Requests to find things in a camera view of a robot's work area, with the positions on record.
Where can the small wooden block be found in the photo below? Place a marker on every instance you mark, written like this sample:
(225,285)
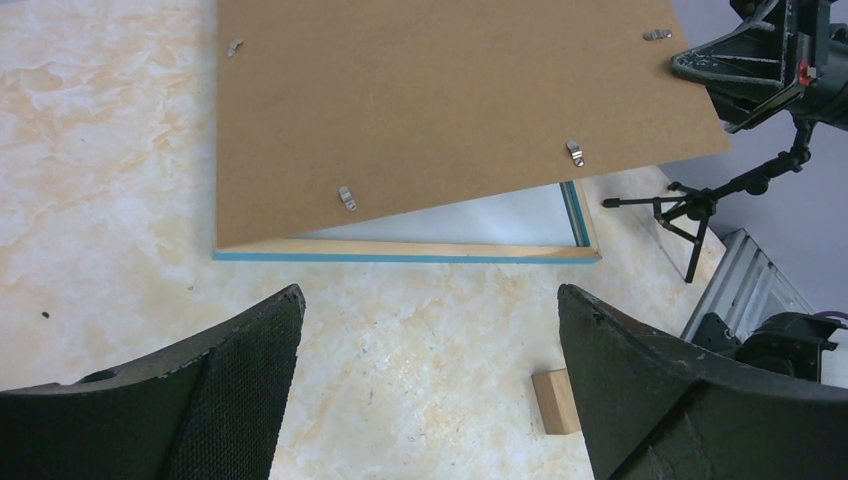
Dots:
(556,402)

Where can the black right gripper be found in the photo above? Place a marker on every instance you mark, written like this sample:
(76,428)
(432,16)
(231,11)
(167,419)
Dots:
(785,55)

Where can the aluminium rail frame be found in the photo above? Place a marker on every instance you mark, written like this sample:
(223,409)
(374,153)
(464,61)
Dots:
(746,289)

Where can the printed photo sheet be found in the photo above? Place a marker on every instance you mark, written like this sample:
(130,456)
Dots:
(531,217)

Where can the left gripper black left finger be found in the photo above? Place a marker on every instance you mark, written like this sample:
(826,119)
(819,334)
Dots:
(210,406)

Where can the brown cardboard backing board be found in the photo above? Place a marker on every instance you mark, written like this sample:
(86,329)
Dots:
(335,112)

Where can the wooden picture frame blue edges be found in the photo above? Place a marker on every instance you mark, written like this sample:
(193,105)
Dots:
(570,199)

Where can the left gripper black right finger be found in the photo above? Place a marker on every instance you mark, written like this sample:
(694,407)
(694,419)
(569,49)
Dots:
(655,406)

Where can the black microphone tripod stand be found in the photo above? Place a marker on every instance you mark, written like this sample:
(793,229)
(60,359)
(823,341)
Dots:
(688,211)

